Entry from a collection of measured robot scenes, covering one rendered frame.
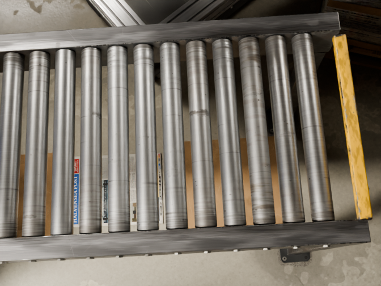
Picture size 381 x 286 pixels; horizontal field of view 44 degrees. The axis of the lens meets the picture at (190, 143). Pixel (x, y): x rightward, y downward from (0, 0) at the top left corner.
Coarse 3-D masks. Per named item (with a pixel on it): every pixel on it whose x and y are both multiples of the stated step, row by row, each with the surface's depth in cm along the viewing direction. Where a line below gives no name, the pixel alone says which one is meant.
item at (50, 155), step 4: (20, 156) 193; (24, 156) 193; (48, 156) 192; (52, 156) 192; (20, 160) 192; (24, 160) 192; (48, 160) 192; (52, 160) 192; (20, 232) 185; (48, 232) 184; (20, 236) 184
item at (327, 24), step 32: (32, 32) 117; (64, 32) 117; (96, 32) 116; (128, 32) 116; (160, 32) 116; (192, 32) 115; (224, 32) 115; (256, 32) 114; (288, 32) 114; (320, 32) 114; (0, 64) 123; (128, 64) 127
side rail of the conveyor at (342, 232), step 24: (0, 240) 104; (24, 240) 104; (48, 240) 104; (72, 240) 104; (96, 240) 103; (120, 240) 103; (144, 240) 103; (168, 240) 103; (192, 240) 103; (216, 240) 102; (240, 240) 102; (264, 240) 102; (288, 240) 102; (312, 240) 101; (336, 240) 101; (360, 240) 101
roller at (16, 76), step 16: (16, 64) 116; (16, 80) 115; (16, 96) 114; (16, 112) 113; (0, 128) 112; (16, 128) 112; (0, 144) 111; (16, 144) 111; (0, 160) 109; (16, 160) 110; (0, 176) 108; (16, 176) 110; (0, 192) 107; (16, 192) 109; (0, 208) 106; (16, 208) 108; (0, 224) 105; (16, 224) 108
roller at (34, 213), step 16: (32, 64) 115; (48, 64) 117; (32, 80) 114; (48, 80) 116; (32, 96) 113; (48, 96) 115; (32, 112) 112; (48, 112) 115; (32, 128) 111; (32, 144) 110; (32, 160) 109; (32, 176) 108; (32, 192) 107; (32, 208) 106; (32, 224) 105
